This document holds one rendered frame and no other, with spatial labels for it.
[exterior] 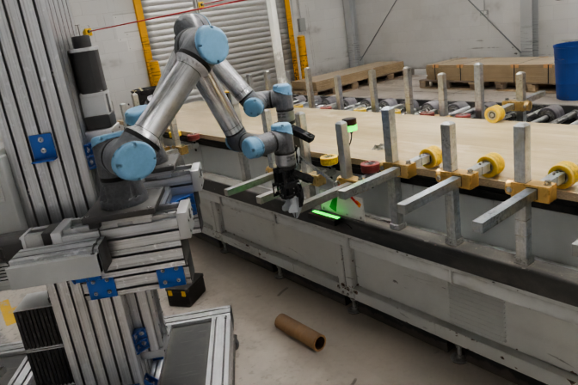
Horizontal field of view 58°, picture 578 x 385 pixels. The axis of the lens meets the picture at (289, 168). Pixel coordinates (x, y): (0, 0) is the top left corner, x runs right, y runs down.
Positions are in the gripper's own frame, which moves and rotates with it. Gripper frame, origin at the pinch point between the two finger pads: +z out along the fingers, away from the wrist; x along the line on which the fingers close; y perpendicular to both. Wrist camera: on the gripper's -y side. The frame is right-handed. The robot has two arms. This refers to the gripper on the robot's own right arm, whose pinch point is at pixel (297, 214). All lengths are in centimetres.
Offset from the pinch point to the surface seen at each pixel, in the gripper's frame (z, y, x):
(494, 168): -12, -47, 53
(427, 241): 12.1, -28.2, 37.4
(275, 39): -58, -125, -160
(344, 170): -8.3, -29.6, -3.3
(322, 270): 64, -56, -56
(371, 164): -8.7, -40.0, 2.0
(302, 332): 75, -19, -33
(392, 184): -6.4, -29.7, 21.7
